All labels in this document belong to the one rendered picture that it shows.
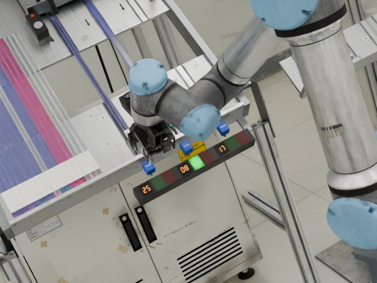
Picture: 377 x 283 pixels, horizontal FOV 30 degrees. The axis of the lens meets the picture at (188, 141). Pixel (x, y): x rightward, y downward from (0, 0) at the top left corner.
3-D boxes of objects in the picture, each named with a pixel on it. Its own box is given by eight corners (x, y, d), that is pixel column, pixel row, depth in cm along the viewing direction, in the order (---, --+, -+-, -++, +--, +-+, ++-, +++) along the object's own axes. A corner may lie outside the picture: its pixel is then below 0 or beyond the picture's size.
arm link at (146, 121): (123, 96, 146) (157, 79, 148) (124, 107, 150) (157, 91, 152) (141, 123, 143) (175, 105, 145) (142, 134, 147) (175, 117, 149)
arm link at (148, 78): (153, 97, 133) (118, 74, 135) (154, 126, 142) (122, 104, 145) (178, 69, 136) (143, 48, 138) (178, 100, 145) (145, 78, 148)
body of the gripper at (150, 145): (146, 164, 157) (145, 138, 146) (128, 135, 160) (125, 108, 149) (176, 149, 159) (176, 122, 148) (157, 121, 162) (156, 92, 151)
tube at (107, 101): (143, 154, 177) (143, 152, 176) (139, 156, 176) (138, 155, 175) (55, 17, 197) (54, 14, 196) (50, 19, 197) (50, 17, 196)
